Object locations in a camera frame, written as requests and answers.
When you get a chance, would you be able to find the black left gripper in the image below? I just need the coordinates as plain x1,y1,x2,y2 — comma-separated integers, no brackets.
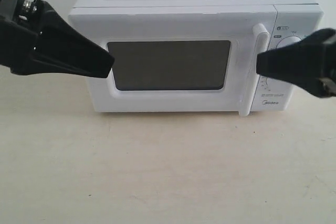
1,0,114,79

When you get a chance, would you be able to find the white microwave door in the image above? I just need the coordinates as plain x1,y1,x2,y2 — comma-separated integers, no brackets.
68,5,277,116

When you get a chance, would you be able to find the upper white control knob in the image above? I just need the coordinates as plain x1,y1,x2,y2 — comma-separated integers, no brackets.
276,36,301,49

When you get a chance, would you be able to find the white control knob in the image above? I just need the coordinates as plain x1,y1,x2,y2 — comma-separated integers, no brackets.
260,77,273,92
276,36,301,49

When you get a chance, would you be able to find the lower white control knob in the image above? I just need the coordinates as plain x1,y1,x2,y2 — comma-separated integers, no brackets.
260,77,273,92

